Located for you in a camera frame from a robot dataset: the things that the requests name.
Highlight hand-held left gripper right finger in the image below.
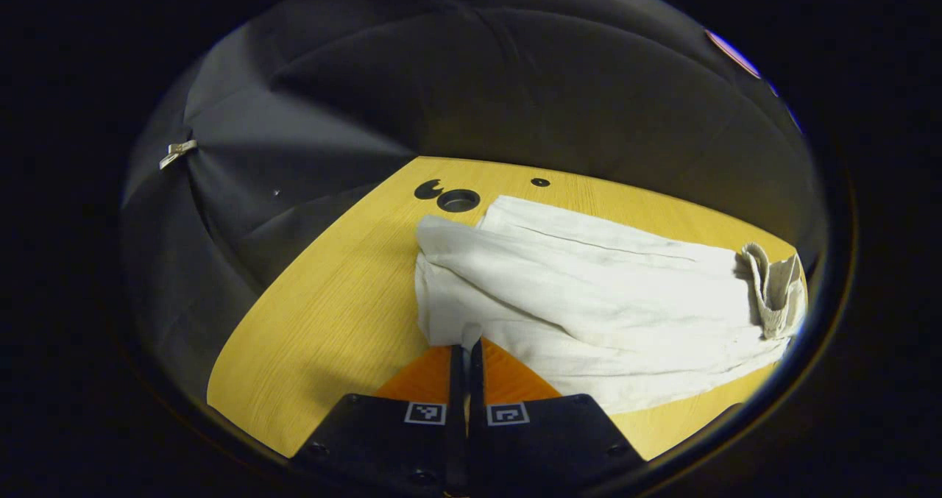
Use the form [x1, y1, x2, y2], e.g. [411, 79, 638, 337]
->
[468, 336, 647, 495]

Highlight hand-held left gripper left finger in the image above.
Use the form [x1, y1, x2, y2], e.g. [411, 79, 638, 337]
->
[291, 346, 466, 495]

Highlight white jeans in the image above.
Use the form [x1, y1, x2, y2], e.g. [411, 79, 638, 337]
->
[414, 195, 808, 415]

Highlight silver backdrop clip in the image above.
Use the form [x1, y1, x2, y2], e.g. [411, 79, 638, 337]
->
[159, 140, 198, 170]

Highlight black backdrop cloth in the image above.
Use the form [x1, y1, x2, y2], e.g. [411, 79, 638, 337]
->
[121, 0, 829, 403]

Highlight black table cable grommet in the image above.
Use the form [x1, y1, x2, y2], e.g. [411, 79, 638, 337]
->
[414, 179, 482, 213]

